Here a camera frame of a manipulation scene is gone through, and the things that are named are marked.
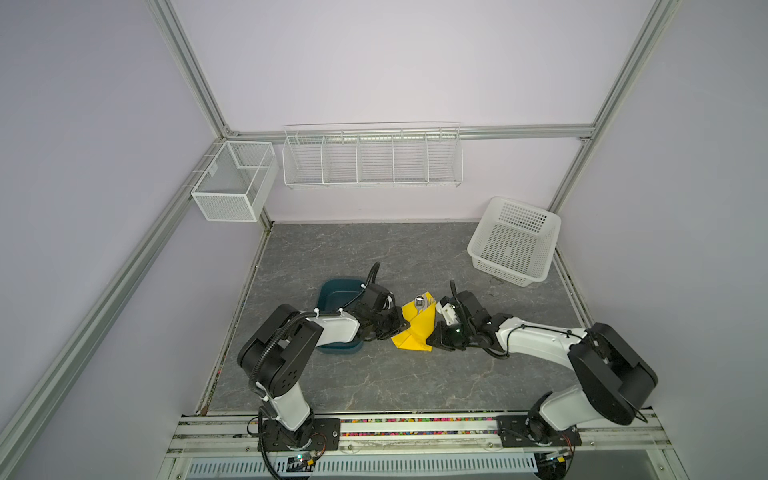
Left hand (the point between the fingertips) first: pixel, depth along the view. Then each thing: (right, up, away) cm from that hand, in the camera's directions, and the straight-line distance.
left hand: (412, 328), depth 89 cm
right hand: (+4, -4, -3) cm, 6 cm away
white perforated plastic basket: (+35, +27, +10) cm, 45 cm away
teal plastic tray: (-26, +8, +10) cm, 29 cm away
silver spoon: (+3, +7, +7) cm, 10 cm away
